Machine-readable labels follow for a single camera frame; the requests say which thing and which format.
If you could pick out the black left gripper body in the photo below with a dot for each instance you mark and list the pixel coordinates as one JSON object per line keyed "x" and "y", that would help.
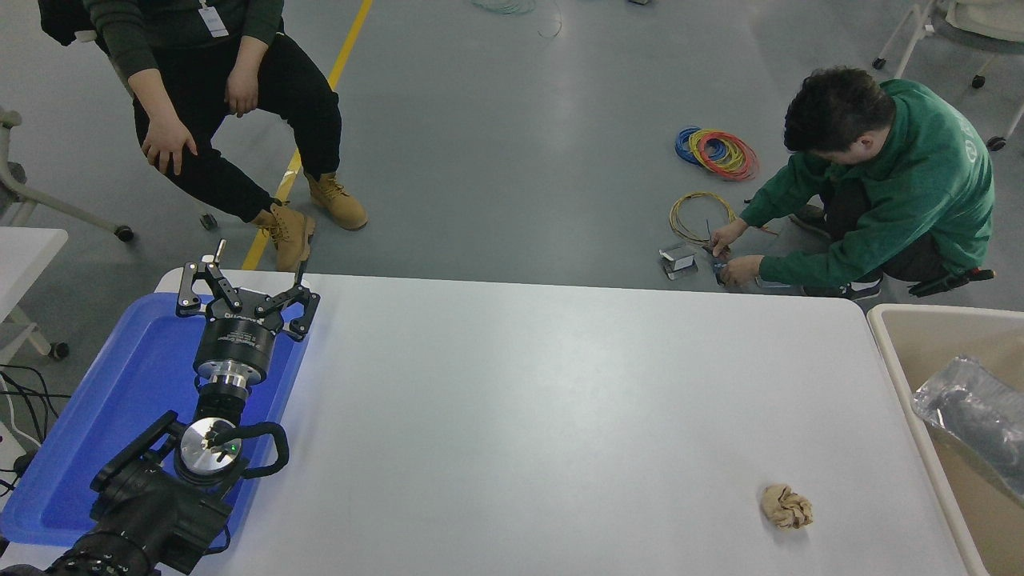
{"x": 240, "y": 340}

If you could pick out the silver foil tray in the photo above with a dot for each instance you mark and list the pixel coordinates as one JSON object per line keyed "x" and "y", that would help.
{"x": 968, "y": 416}

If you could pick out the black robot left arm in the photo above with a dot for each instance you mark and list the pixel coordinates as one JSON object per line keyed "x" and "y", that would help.
{"x": 144, "y": 512}

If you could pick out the seated person's right hand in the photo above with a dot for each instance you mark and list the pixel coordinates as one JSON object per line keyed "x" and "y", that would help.
{"x": 168, "y": 144}

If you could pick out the seated person's left hand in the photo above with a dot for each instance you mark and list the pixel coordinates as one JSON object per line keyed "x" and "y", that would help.
{"x": 242, "y": 92}

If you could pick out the crouching person's right hand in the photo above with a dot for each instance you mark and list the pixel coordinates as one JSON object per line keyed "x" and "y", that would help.
{"x": 728, "y": 238}

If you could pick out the crouching person's left hand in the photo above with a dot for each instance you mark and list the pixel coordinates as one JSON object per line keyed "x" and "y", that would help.
{"x": 742, "y": 270}

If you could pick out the blue plastic tray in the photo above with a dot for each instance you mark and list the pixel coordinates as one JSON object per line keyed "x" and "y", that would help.
{"x": 120, "y": 400}

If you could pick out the grey wheeled chair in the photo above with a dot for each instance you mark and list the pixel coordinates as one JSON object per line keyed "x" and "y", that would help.
{"x": 48, "y": 200}

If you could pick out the white side table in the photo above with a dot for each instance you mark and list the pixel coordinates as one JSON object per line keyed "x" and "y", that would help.
{"x": 24, "y": 256}

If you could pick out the seated person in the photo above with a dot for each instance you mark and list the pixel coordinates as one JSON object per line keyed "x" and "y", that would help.
{"x": 264, "y": 88}

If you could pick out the black garment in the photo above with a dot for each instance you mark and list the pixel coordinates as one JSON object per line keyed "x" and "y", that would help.
{"x": 64, "y": 16}

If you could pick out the silver metal box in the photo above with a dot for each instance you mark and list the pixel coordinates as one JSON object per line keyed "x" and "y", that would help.
{"x": 678, "y": 260}

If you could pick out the crumpled tan paper ball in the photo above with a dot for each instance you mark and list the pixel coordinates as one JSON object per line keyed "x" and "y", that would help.
{"x": 786, "y": 507}

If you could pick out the crouching person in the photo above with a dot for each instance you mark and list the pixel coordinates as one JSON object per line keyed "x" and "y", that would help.
{"x": 912, "y": 192}

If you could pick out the black hand tool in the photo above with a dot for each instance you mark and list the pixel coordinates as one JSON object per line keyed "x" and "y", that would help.
{"x": 944, "y": 284}

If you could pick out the large pale bin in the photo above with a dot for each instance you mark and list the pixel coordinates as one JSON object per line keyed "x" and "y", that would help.
{"x": 952, "y": 344}

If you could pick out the white wheeled chair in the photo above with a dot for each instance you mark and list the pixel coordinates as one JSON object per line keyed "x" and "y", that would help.
{"x": 976, "y": 20}

